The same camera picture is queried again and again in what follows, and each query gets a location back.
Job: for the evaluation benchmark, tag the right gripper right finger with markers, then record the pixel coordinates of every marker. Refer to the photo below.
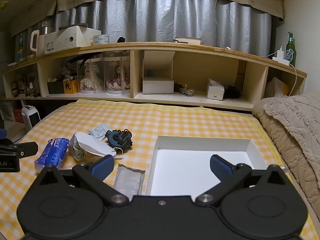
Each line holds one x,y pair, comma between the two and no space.
232,177

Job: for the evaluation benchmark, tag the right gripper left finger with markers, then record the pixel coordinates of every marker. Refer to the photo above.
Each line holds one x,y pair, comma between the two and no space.
91,177

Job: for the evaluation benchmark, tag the white face mask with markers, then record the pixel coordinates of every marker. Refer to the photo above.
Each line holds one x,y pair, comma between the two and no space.
95,146

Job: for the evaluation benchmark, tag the grey toilet seat cover pack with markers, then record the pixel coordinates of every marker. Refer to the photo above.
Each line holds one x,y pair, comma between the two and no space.
129,181

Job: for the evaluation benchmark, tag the blue tissue pack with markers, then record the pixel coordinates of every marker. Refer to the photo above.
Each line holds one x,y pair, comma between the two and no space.
53,154

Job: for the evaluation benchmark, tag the light blue foil sachet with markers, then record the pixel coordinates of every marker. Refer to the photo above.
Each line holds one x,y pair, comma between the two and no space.
100,131

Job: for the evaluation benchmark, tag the dark blue crochet scrunchie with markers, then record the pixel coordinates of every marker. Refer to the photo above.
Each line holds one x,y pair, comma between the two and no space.
119,139

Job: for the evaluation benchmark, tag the white space heater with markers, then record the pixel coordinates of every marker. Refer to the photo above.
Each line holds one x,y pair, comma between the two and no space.
30,117

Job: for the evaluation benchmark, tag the yellow checkered bed sheet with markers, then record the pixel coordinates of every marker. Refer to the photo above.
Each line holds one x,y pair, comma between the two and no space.
145,121

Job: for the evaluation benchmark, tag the white shallow cardboard tray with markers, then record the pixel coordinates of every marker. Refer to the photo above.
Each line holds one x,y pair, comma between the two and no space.
180,166

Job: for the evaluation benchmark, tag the beige fuzzy blanket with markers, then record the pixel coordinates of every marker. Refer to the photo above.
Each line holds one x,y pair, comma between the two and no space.
292,122

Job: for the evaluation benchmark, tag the small white tissue box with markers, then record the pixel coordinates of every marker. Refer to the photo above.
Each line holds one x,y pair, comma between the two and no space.
215,91

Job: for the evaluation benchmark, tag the yellow black small box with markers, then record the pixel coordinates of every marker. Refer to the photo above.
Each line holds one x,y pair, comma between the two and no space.
70,86

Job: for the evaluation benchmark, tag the doll in clear case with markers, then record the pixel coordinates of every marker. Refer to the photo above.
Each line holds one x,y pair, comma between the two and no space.
117,75
91,76

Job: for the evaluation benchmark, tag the wooden headboard shelf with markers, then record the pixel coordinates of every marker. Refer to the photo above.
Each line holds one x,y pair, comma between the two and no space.
222,78

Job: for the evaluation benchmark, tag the white electric kettle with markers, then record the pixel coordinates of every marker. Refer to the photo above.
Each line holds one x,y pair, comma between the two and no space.
37,43

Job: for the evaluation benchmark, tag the white open cardboard box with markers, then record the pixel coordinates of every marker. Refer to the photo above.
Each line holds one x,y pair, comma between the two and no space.
158,72

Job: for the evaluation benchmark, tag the white power strip charger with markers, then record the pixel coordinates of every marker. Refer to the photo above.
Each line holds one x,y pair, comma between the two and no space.
280,57

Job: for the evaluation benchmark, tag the large white box on shelf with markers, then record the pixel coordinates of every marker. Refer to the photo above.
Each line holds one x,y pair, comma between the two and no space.
72,37

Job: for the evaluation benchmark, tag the green glass bottle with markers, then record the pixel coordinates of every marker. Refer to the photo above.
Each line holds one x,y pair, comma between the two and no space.
290,54

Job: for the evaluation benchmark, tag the roll of tape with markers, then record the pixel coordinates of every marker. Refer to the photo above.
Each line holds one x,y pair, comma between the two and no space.
101,39

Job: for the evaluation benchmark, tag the flat round tin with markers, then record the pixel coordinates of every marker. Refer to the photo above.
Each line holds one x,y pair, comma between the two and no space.
187,40

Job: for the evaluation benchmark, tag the grey silver curtain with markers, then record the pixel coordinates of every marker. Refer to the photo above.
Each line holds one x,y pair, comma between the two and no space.
218,23

